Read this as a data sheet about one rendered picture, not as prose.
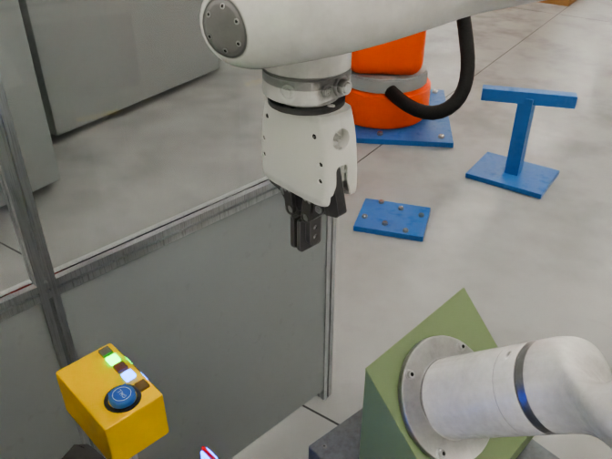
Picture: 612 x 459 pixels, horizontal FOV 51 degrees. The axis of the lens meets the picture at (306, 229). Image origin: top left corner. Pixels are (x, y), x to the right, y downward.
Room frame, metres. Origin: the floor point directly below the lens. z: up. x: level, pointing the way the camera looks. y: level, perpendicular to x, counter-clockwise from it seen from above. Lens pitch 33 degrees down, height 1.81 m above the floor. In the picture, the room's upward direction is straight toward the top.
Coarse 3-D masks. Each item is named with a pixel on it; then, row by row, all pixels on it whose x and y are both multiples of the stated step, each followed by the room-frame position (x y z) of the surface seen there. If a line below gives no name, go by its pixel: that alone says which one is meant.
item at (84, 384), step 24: (96, 360) 0.74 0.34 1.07; (120, 360) 0.74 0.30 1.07; (72, 384) 0.69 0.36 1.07; (96, 384) 0.69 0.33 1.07; (120, 384) 0.69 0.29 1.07; (72, 408) 0.69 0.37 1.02; (96, 408) 0.65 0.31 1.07; (144, 408) 0.65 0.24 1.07; (96, 432) 0.63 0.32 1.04; (120, 432) 0.62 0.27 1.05; (144, 432) 0.64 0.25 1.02; (120, 456) 0.61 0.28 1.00
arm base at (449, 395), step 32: (416, 352) 0.70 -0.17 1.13; (448, 352) 0.72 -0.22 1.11; (480, 352) 0.65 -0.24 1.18; (512, 352) 0.60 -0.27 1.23; (416, 384) 0.66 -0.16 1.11; (448, 384) 0.63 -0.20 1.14; (480, 384) 0.59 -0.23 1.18; (512, 384) 0.56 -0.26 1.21; (416, 416) 0.62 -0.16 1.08; (448, 416) 0.60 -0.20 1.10; (480, 416) 0.57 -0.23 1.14; (512, 416) 0.54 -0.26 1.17; (448, 448) 0.60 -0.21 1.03; (480, 448) 0.62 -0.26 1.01
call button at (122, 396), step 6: (126, 384) 0.68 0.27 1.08; (114, 390) 0.67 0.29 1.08; (120, 390) 0.67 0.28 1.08; (126, 390) 0.67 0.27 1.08; (132, 390) 0.67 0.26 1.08; (108, 396) 0.66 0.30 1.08; (114, 396) 0.66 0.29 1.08; (120, 396) 0.66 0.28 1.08; (126, 396) 0.66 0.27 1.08; (132, 396) 0.66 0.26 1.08; (114, 402) 0.65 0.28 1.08; (120, 402) 0.65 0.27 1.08; (126, 402) 0.65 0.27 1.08; (132, 402) 0.65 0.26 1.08; (120, 408) 0.64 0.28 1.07
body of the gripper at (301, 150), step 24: (264, 120) 0.60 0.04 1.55; (288, 120) 0.57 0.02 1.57; (312, 120) 0.55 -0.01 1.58; (336, 120) 0.55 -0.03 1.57; (264, 144) 0.60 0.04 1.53; (288, 144) 0.57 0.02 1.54; (312, 144) 0.54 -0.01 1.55; (336, 144) 0.56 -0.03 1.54; (264, 168) 0.60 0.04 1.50; (288, 168) 0.57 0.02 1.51; (312, 168) 0.54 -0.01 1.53; (336, 168) 0.54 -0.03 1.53; (312, 192) 0.55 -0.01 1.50
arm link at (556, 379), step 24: (528, 360) 0.57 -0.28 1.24; (552, 360) 0.55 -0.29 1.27; (576, 360) 0.54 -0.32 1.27; (600, 360) 0.56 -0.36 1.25; (528, 384) 0.55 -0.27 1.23; (552, 384) 0.52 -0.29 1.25; (576, 384) 0.49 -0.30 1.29; (600, 384) 0.48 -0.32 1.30; (528, 408) 0.53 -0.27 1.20; (552, 408) 0.51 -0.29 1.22; (576, 408) 0.48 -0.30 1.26; (600, 408) 0.45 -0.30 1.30; (552, 432) 0.52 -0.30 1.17; (576, 432) 0.50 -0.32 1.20; (600, 432) 0.44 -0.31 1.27
